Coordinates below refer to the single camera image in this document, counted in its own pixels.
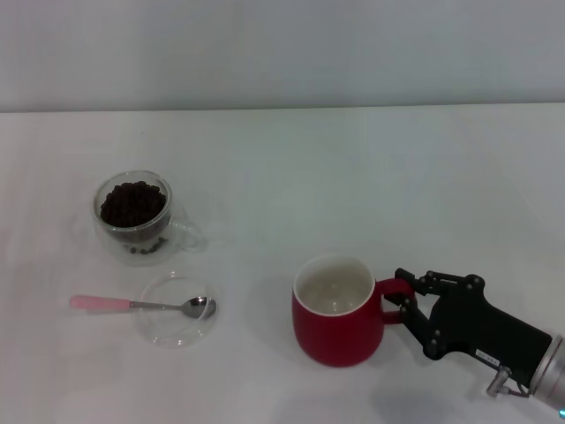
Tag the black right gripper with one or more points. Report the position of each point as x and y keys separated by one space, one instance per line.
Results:
x=481 y=327

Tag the red ceramic mug white inside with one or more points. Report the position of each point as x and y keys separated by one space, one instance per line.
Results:
x=335 y=340

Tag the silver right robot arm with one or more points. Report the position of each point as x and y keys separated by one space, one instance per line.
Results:
x=554 y=375

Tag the pile of dark coffee beans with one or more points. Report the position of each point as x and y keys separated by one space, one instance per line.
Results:
x=132 y=205

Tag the clear round glass saucer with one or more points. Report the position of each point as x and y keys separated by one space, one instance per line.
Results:
x=176 y=329

